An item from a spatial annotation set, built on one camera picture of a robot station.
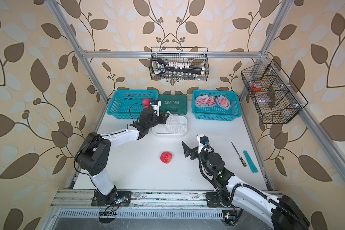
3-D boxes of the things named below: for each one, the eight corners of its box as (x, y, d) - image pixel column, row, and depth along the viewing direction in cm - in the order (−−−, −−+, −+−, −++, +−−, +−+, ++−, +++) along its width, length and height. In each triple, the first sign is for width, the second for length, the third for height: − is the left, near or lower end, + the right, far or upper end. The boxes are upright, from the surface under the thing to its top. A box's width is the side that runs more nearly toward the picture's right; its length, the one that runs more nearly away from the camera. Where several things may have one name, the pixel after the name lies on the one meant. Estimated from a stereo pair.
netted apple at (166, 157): (159, 160, 89) (158, 157, 85) (164, 152, 92) (164, 149, 89) (168, 165, 87) (167, 162, 83) (173, 157, 90) (172, 154, 87)
